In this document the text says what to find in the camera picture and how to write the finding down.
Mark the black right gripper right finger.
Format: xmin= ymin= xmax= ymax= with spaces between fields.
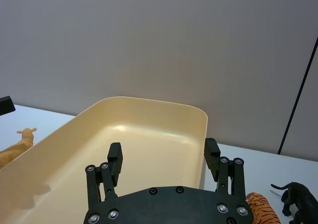
xmin=203 ymin=138 xmax=247 ymax=203

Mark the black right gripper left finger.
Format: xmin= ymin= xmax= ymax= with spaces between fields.
xmin=85 ymin=142 xmax=124 ymax=208

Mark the cream plastic tray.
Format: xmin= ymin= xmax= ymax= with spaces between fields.
xmin=0 ymin=96 xmax=209 ymax=224

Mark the orange striped toy tiger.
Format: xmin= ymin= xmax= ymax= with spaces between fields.
xmin=245 ymin=192 xmax=282 ymax=224

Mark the tan toy camel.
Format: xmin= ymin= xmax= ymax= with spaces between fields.
xmin=0 ymin=127 xmax=38 ymax=170

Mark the black toy panther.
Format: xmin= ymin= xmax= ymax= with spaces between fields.
xmin=270 ymin=181 xmax=318 ymax=224

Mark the black flat block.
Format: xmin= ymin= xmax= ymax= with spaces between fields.
xmin=0 ymin=95 xmax=16 ymax=116

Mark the thin black post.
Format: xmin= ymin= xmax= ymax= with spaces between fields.
xmin=277 ymin=37 xmax=318 ymax=155

